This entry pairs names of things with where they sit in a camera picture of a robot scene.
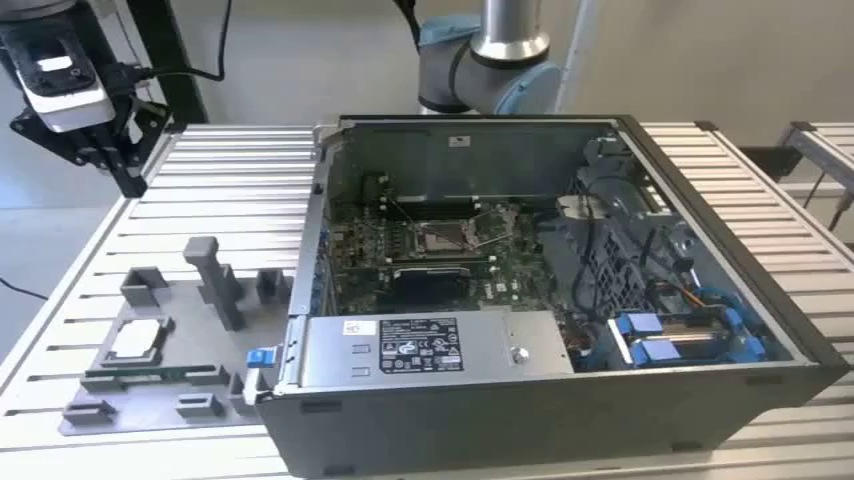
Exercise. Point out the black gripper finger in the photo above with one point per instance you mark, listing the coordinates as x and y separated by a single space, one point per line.
80 151
129 180

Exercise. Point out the silver CPU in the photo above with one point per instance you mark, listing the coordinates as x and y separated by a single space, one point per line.
136 338

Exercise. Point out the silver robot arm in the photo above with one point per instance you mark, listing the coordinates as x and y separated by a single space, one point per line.
507 30

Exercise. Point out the black RAM slot bank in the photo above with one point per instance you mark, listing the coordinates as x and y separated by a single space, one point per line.
430 204
440 259

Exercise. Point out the CPU socket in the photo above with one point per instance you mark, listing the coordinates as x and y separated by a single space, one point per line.
440 243

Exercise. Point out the grey parts rack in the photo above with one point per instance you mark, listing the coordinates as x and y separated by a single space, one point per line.
194 345

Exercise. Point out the green RAM stick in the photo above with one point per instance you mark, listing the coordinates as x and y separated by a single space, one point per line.
153 373

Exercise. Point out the blue case latch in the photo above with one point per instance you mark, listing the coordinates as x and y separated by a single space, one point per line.
259 359

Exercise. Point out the metal locking lever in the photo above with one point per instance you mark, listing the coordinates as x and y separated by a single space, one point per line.
404 211

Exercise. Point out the silver power supply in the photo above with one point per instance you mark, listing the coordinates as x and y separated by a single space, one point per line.
334 360

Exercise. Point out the black expansion card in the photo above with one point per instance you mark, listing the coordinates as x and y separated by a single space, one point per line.
430 287

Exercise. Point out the green motherboard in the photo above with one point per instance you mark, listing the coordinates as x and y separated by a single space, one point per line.
514 270

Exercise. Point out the black open PC case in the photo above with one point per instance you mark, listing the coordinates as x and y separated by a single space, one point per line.
467 425

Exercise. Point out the grey drive cage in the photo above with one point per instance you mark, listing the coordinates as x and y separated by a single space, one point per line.
601 260

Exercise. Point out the blue disk carrier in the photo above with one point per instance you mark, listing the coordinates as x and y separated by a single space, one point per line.
639 323
657 354

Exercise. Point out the black box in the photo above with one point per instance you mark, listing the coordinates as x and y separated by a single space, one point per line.
767 162

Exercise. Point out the aluminium side table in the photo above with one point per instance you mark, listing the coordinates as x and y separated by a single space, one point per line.
817 145

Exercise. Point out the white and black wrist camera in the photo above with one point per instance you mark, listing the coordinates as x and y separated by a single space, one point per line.
73 112

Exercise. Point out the black upright post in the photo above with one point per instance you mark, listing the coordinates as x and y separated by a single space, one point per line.
175 60

